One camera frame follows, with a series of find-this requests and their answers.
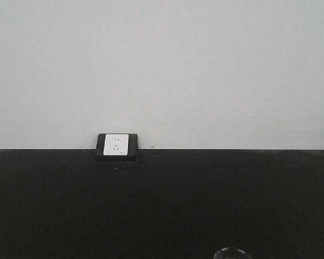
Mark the white wall power socket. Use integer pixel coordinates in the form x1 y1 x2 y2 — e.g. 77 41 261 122
103 134 129 156

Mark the black socket mounting box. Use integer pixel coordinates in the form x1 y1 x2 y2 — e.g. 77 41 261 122
94 134 138 163

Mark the clear glass chemical bottle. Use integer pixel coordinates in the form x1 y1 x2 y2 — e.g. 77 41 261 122
213 247 253 259

